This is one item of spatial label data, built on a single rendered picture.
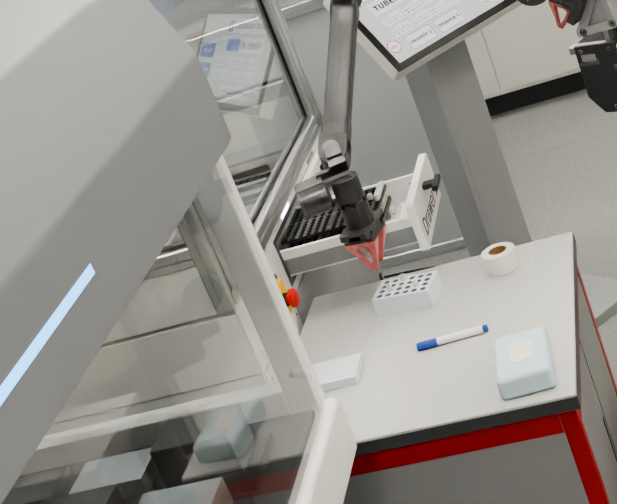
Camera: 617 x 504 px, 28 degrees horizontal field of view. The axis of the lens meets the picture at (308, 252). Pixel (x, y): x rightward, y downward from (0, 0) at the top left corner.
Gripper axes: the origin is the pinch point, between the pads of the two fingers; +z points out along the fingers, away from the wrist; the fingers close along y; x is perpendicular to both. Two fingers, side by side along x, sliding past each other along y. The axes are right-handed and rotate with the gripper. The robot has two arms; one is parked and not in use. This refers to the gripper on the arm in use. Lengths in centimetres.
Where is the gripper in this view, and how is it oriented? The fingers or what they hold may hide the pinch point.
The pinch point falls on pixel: (376, 262)
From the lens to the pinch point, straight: 254.1
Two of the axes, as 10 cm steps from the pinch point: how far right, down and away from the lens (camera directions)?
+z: 3.6, 8.6, 3.7
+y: -3.5, 4.9, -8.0
